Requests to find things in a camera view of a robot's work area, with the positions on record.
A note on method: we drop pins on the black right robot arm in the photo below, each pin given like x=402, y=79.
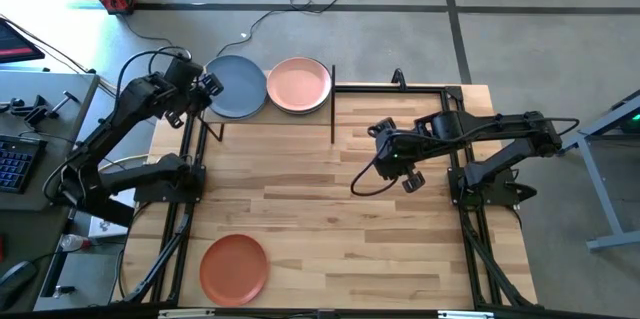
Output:
x=500, y=126

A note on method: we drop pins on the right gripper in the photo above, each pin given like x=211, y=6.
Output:
x=400, y=156

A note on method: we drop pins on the black desk clamp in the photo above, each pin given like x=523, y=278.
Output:
x=35, y=111

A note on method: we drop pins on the device with green light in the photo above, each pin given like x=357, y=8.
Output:
x=631, y=121

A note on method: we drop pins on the blue plate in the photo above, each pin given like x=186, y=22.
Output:
x=237, y=86

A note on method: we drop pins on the laptop screen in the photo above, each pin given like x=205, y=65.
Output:
x=15, y=41

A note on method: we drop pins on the black keyboard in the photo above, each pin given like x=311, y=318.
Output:
x=17, y=164

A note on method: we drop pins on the clear water bottle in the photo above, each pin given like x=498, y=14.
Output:
x=72, y=243

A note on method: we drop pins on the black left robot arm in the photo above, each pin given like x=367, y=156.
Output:
x=100, y=134

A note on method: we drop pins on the black aluminium table frame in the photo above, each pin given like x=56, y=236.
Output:
x=450, y=99

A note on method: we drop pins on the terracotta orange plate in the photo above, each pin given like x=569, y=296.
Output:
x=233, y=270

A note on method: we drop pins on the grey desk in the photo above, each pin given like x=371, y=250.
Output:
x=55, y=124

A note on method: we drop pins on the pink plate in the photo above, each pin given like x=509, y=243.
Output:
x=299, y=84

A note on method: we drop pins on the black computer mouse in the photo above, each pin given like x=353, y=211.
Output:
x=16, y=279

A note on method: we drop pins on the white paper booklet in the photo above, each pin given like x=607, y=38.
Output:
x=107, y=229

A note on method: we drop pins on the grey metal stand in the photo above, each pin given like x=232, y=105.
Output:
x=597, y=179

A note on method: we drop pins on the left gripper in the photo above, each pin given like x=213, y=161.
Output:
x=185, y=81

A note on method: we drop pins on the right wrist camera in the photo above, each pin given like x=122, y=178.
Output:
x=382, y=128

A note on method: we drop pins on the small black white clamp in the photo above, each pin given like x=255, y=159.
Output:
x=398, y=79

